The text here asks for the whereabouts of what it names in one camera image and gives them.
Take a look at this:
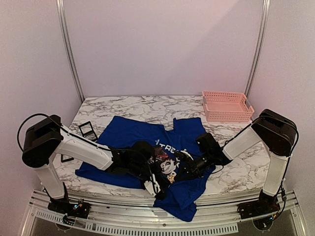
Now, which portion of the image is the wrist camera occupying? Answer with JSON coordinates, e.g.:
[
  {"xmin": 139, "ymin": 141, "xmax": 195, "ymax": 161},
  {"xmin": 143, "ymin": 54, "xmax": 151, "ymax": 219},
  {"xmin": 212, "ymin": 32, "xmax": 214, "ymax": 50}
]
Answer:
[
  {"xmin": 174, "ymin": 150, "xmax": 194, "ymax": 162},
  {"xmin": 144, "ymin": 174, "xmax": 161, "ymax": 196}
]

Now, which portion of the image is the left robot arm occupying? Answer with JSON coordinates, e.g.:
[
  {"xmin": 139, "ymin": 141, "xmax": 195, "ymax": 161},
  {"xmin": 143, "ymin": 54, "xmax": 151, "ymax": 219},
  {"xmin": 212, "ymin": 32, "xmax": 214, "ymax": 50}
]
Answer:
[{"xmin": 17, "ymin": 114, "xmax": 169, "ymax": 213}]

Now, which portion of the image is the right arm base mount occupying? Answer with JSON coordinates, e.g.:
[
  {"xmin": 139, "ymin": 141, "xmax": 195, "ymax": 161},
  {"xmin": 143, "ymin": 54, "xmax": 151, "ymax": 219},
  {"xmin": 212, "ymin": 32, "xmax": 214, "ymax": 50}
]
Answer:
[{"xmin": 237, "ymin": 192, "xmax": 287, "ymax": 220}]

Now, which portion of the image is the pink plastic basket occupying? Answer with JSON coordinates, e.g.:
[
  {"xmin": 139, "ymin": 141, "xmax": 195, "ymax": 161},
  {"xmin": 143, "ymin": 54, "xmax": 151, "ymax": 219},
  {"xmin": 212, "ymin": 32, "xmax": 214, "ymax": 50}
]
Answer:
[{"xmin": 202, "ymin": 91, "xmax": 254, "ymax": 122}]

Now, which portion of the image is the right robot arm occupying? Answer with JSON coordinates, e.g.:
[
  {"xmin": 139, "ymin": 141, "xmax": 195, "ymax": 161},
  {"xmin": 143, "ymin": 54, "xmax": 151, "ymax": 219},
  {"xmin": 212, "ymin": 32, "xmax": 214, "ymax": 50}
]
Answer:
[{"xmin": 175, "ymin": 109, "xmax": 299, "ymax": 214}]

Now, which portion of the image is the aluminium front rail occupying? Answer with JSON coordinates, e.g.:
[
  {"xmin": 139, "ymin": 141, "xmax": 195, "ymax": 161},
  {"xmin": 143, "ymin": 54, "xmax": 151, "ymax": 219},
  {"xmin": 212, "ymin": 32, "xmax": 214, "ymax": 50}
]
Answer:
[{"xmin": 20, "ymin": 190, "xmax": 307, "ymax": 236}]

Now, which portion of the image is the aluminium frame post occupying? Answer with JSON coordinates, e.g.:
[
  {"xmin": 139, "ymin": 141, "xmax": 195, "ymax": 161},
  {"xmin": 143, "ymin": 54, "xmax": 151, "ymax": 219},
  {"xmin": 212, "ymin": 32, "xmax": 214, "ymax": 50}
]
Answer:
[
  {"xmin": 56, "ymin": 0, "xmax": 85, "ymax": 103},
  {"xmin": 245, "ymin": 0, "xmax": 271, "ymax": 99}
]

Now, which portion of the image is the left aluminium frame post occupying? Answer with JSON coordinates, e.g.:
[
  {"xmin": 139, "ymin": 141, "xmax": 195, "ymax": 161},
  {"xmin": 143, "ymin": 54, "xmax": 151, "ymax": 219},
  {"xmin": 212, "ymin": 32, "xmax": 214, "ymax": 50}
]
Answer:
[{"xmin": 56, "ymin": 0, "xmax": 85, "ymax": 103}]

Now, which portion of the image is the black display box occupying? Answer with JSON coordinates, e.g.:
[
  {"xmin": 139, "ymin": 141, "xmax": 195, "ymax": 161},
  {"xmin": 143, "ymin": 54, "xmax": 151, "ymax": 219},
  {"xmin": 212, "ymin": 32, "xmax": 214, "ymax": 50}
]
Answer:
[
  {"xmin": 78, "ymin": 121, "xmax": 98, "ymax": 142},
  {"xmin": 61, "ymin": 154, "xmax": 74, "ymax": 163}
]

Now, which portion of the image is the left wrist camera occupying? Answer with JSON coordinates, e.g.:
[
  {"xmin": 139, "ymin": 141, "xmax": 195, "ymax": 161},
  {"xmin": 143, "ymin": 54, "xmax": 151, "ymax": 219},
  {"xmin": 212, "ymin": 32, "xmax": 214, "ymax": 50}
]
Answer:
[{"xmin": 144, "ymin": 174, "xmax": 161, "ymax": 196}]

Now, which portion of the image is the right aluminium frame post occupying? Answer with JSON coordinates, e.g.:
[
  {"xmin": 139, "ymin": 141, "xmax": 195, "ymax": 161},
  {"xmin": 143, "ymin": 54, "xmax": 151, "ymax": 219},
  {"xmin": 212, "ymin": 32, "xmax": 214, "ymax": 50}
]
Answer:
[{"xmin": 245, "ymin": 0, "xmax": 271, "ymax": 99}]

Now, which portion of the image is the sparkly flower brooch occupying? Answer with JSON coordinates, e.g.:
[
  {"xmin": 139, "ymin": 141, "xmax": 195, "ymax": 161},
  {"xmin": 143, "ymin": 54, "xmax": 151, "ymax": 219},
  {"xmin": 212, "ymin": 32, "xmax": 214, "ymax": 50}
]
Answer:
[{"xmin": 166, "ymin": 172, "xmax": 177, "ymax": 184}]

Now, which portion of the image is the far black display box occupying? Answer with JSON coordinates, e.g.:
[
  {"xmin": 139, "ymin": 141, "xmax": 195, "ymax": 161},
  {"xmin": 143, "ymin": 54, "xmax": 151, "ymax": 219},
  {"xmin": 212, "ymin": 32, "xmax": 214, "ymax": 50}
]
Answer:
[{"xmin": 78, "ymin": 121, "xmax": 98, "ymax": 142}]

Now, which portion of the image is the blue printed t-shirt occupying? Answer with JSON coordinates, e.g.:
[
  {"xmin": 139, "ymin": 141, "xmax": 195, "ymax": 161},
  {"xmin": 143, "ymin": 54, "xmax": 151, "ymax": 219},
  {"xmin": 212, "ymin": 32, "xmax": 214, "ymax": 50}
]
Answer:
[{"xmin": 75, "ymin": 116, "xmax": 218, "ymax": 222}]

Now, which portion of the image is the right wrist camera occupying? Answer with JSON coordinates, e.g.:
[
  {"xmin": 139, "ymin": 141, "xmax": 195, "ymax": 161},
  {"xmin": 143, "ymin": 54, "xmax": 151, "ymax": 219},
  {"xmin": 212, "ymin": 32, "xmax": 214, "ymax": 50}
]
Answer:
[{"xmin": 174, "ymin": 150, "xmax": 194, "ymax": 162}]

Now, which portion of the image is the silver brooch in far box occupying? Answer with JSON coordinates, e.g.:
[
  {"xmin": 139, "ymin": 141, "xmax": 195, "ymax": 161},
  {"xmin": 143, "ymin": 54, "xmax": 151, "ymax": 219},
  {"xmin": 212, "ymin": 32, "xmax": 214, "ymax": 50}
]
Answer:
[{"xmin": 86, "ymin": 134, "xmax": 95, "ymax": 140}]

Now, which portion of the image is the near black display box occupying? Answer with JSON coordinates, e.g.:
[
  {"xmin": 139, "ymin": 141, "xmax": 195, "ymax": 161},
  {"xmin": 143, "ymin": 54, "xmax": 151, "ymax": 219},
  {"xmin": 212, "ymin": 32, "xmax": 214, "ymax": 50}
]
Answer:
[{"xmin": 61, "ymin": 154, "xmax": 74, "ymax": 163}]

